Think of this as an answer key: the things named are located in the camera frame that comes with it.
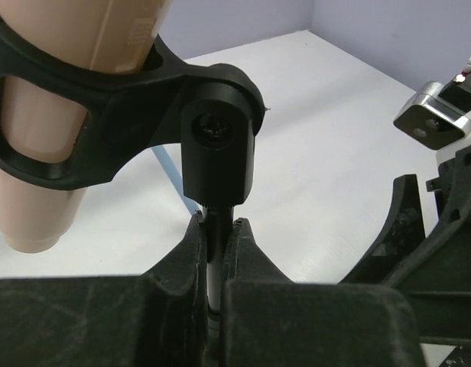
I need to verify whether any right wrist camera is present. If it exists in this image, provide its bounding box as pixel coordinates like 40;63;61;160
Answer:
393;55;471;151

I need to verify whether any blue music stand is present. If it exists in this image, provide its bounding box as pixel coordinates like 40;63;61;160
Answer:
151;145;199;214

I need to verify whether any pink microphone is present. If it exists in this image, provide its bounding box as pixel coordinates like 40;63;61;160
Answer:
0;0;171;253

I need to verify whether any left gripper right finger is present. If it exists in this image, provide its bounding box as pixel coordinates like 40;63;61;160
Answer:
219;219;425;366

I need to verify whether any black microphone stand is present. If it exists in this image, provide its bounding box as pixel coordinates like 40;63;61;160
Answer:
0;9;268;367

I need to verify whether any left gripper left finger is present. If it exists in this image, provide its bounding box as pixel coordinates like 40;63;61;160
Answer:
0;215;206;366

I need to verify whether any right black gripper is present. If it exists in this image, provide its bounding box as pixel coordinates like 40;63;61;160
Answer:
342;145;471;344

